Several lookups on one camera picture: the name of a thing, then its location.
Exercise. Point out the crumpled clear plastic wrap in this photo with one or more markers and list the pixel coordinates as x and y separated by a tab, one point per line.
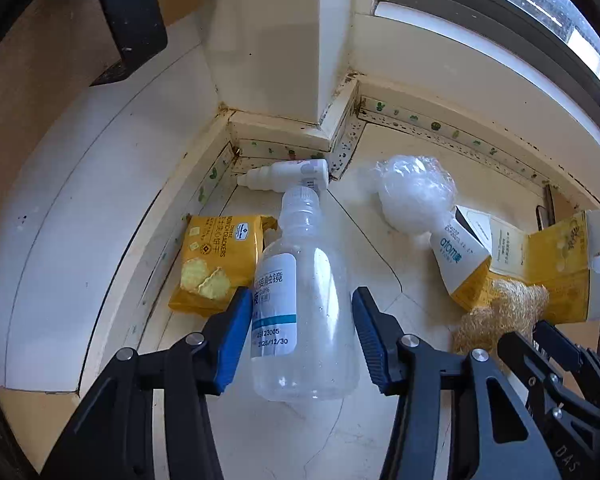
417	195

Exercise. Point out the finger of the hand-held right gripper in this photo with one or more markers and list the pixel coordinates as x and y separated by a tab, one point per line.
587	365
540	375

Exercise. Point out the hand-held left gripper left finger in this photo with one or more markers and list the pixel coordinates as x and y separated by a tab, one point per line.
235	337

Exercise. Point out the dark window frame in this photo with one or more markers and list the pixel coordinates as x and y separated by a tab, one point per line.
505	5

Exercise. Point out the cactus-print border tape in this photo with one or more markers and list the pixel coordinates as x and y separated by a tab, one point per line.
455	132

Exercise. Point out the clear plastic bottle white label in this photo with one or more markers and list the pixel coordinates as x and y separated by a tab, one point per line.
310	310

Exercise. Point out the black chair part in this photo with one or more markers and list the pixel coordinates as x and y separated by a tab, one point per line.
130	20

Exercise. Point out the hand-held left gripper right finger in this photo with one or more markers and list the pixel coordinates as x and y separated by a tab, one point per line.
369	340

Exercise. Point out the yellow cracker packet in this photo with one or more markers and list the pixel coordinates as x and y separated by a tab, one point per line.
215	260

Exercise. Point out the metal clip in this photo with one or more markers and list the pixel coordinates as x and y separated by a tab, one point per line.
546	207

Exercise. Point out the opened yellow carton box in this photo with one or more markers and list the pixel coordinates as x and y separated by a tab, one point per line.
555	260

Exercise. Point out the golden mesh scrubber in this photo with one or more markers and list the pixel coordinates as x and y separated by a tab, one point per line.
500	305

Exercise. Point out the small white dropper bottle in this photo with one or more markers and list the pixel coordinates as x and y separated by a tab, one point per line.
290	175

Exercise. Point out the white and yellow carton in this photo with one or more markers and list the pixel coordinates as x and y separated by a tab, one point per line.
460	265

